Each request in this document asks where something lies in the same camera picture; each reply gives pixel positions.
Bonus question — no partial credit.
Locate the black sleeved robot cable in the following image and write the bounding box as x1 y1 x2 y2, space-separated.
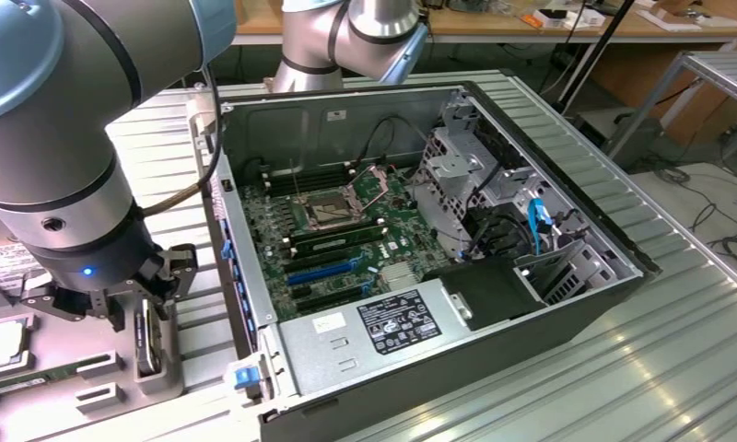
140 64 227 217

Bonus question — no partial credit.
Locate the grey parts rack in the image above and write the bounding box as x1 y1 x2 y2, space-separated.
0 220 185 442

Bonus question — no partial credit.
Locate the green RAM stick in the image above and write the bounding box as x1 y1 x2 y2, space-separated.
288 219 387 257
0 354 109 397

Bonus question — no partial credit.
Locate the hard disk with blue carrier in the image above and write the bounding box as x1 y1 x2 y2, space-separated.
0 202 44 289

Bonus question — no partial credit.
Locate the black stand pole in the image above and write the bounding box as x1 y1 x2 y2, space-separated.
556 0 639 111

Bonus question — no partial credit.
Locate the silver socket cover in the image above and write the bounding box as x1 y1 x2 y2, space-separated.
343 164 401 215

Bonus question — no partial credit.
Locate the blue disk wire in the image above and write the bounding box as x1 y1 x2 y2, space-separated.
527 197 552 257

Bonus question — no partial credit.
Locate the metal slat side table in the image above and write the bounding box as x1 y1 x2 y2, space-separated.
604 49 737 162

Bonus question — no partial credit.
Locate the long black expansion slot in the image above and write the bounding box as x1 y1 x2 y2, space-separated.
293 290 364 310
280 250 352 275

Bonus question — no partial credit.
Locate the wooden desk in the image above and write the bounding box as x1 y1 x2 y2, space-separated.
229 0 737 47

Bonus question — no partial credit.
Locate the silver drive cage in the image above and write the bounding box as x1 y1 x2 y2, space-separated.
415 126 529 240

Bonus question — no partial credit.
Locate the black NVIDIA graphics card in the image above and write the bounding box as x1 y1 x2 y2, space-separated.
133 297 165 374

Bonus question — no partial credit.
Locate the black open PC case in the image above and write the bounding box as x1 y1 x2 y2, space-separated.
187 80 663 442

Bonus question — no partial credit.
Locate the black plastic disk bay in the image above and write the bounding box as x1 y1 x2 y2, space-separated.
423 262 548 331

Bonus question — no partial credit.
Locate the CPU socket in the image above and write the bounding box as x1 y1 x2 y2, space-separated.
300 188 364 231

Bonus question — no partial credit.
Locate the silver perforated disk bay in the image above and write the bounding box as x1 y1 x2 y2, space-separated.
512 238 644 308

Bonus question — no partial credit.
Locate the silver finned chipset heatsink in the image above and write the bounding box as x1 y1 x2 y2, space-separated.
377 262 423 289

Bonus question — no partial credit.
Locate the white flat box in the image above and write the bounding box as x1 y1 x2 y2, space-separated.
636 0 705 32

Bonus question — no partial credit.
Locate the black equipment box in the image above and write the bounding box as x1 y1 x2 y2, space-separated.
573 108 665 160

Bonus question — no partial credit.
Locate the silver power supply unit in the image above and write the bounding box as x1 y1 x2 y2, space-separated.
275 275 475 397

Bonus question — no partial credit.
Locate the blue case release latch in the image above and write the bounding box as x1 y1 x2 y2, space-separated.
231 362 260 391

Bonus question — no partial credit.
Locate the green Dell motherboard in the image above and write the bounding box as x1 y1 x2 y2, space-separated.
239 168 463 323

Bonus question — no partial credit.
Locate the blue expansion slot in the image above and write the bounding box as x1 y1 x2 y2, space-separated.
287 260 359 287

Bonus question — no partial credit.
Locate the white orange box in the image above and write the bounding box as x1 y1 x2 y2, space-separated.
520 7 607 29

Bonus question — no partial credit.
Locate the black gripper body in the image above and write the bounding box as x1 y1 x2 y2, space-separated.
27 234 167 319

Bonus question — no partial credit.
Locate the silver socket locking lever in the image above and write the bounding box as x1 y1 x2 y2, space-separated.
289 158 304 204

